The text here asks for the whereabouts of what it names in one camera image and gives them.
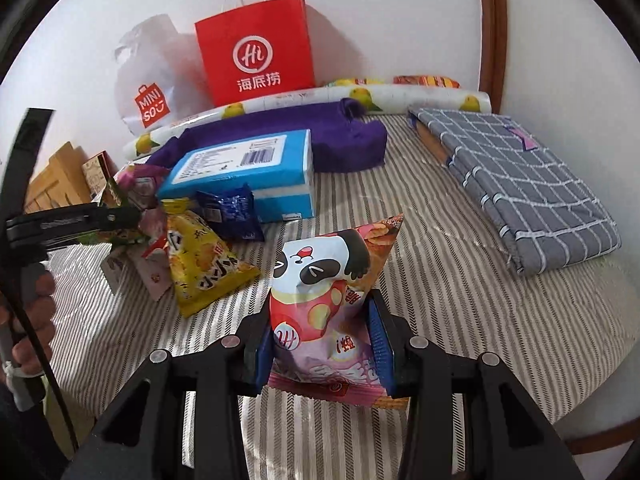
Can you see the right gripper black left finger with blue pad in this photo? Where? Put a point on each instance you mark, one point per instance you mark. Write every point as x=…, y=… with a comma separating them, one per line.
x=177, y=417

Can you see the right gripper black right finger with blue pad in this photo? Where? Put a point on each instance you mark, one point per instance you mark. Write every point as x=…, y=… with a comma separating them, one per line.
x=506, y=435

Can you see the purple pink snack bag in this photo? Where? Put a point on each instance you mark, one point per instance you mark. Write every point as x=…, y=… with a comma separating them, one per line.
x=140, y=183

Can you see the yellow snack bag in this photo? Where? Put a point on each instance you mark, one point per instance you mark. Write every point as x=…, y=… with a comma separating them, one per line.
x=202, y=266

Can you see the panda snack bag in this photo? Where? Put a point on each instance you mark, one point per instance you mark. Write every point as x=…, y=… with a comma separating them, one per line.
x=319, y=285

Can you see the dark blue snack packet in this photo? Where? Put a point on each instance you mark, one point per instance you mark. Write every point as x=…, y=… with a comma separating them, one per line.
x=231, y=214

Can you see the pink snack packet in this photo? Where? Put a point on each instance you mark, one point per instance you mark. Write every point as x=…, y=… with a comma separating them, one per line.
x=152, y=270

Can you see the person's left hand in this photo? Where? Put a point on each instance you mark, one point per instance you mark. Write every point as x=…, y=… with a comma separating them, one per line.
x=40, y=311

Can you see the wooden headboard furniture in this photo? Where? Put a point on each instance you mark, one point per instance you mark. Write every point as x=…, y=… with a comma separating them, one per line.
x=61, y=183

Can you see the brown patterned box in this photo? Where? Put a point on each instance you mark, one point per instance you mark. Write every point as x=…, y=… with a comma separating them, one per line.
x=97, y=170

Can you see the striped mattress cover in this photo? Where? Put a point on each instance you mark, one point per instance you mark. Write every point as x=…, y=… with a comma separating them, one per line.
x=563, y=333

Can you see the white Miniso plastic bag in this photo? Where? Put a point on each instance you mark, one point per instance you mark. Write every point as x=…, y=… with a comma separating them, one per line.
x=160, y=76

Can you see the grey checked folded bedding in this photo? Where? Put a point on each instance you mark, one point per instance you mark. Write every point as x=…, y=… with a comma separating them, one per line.
x=547, y=218

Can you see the blue tissue pack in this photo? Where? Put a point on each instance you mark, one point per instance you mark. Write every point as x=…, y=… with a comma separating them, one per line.
x=277, y=168

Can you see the red Haidilao paper bag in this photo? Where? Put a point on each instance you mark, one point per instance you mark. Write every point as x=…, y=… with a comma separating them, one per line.
x=257, y=48

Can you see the purple cloth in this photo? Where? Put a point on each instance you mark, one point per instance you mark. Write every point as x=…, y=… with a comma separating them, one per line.
x=341, y=141

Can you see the yellow chips bag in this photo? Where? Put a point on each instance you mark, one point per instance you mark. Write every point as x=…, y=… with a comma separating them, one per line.
x=354, y=82

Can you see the orange chips bag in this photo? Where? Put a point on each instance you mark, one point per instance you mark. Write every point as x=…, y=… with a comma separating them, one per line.
x=427, y=81

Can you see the brown wooden door frame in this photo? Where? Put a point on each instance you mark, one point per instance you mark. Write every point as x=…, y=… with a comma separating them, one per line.
x=493, y=46

